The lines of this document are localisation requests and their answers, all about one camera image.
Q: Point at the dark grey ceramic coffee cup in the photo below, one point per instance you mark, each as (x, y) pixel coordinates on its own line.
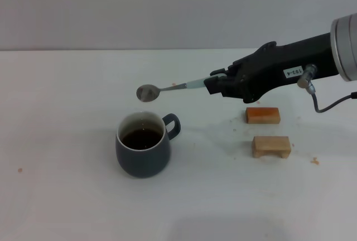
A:
(142, 163)

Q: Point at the stained orange wooden block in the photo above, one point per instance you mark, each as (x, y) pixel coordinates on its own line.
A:
(262, 115)

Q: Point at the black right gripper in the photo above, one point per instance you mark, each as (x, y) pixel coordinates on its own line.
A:
(279, 65)

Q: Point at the light wooden notched block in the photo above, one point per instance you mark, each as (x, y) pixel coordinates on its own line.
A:
(267, 143)

